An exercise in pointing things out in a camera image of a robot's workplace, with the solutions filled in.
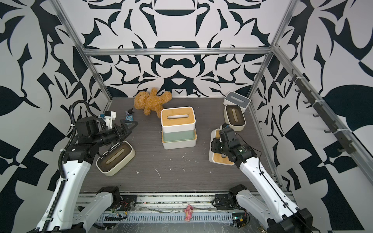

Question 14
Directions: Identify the cream dark-lid tissue box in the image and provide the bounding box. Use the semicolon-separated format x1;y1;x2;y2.
96;141;136;177
223;104;246;132

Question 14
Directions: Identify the green tissue box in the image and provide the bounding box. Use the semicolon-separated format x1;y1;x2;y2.
162;130;197;143

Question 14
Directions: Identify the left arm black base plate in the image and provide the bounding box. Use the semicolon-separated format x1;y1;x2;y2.
116;195;137;211

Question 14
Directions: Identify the grey lid white tissue box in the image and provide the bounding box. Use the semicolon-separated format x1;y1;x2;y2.
223;91;251;113

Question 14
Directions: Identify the white bamboo tissue box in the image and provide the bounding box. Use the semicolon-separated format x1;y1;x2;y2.
209;129;234;166
161;106;196;133
162;132;197;150

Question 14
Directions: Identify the blue robot toy figure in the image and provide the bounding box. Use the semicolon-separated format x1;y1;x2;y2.
125;115;134;121

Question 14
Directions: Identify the pink toy figure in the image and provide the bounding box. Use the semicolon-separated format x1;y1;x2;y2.
184;205;194;222

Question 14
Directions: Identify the brown teddy bear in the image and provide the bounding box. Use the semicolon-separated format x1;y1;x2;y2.
134;88;172;118

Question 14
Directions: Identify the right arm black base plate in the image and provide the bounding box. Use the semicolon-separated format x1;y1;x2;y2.
211;193;241;210

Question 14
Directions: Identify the grey slotted cable duct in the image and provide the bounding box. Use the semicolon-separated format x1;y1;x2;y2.
97;212;233;224

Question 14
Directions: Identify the small dark purple toy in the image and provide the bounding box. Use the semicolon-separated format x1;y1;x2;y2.
125;108;134;116

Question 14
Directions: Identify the grey wall hook rail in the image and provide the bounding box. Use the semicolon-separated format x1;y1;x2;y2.
289;74;361;154

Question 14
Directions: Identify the small green circuit board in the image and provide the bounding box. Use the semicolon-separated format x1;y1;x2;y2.
232;213;249;229

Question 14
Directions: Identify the aluminium frame rail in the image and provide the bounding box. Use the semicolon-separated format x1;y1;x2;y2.
83;48;270;56

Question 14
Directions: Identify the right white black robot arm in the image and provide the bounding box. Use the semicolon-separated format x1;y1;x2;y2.
211;124;313;233

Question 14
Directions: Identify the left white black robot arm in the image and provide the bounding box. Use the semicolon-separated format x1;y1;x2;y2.
32;100;138;233

